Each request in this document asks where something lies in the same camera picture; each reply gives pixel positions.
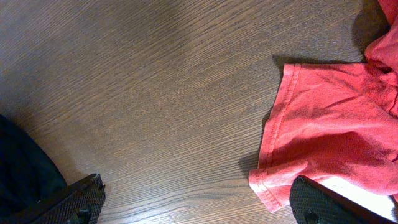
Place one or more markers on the dark green shorts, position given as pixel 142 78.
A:
pixel 28 175

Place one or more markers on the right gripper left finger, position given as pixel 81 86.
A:
pixel 80 202

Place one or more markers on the red t-shirt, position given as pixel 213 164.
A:
pixel 334 120

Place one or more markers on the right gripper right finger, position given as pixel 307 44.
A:
pixel 313 203

